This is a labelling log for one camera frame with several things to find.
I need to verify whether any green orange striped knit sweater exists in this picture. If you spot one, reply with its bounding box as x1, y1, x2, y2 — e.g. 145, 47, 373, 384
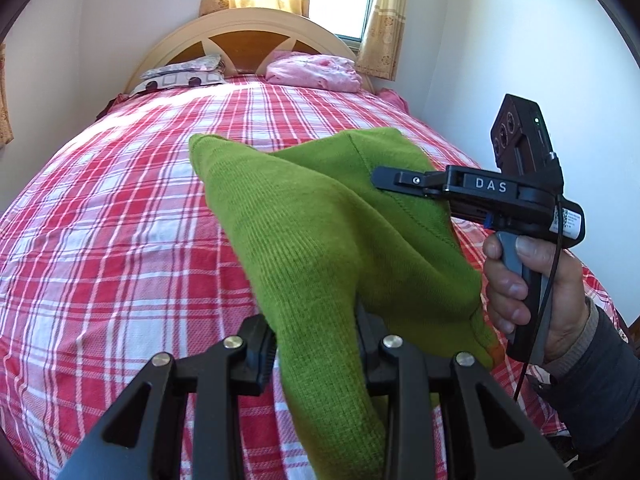
189, 128, 503, 479

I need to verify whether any right forearm grey sleeve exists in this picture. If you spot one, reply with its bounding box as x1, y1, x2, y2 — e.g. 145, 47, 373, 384
538, 306, 639, 479

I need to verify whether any right hand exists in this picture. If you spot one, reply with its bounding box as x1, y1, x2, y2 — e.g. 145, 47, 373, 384
482, 233, 592, 363

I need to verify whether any pink blanket beside bed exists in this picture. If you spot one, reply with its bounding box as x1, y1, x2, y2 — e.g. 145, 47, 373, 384
376, 88, 410, 114

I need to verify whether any yellow right centre curtain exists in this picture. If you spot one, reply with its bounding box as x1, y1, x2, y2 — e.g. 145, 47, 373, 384
356, 0, 408, 80

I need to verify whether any pink crumpled pillow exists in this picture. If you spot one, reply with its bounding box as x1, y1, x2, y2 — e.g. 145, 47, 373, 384
265, 51, 362, 93

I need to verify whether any red white plaid bed sheet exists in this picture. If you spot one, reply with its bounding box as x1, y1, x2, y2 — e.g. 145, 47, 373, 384
0, 72, 629, 480

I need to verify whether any cream wooden arched headboard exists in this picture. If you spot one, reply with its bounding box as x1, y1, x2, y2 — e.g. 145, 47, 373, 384
125, 8, 356, 93

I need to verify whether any white bus print pillow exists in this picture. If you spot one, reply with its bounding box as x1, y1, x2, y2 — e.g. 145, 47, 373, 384
129, 54, 226, 94

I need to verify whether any yellow side window curtain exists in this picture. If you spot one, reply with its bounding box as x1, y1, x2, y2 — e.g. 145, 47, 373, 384
0, 44, 14, 148

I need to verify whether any thin black cable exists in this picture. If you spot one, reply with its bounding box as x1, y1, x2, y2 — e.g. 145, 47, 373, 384
512, 194, 566, 403

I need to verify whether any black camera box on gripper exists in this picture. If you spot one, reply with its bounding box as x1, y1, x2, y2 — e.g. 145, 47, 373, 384
490, 93, 553, 177

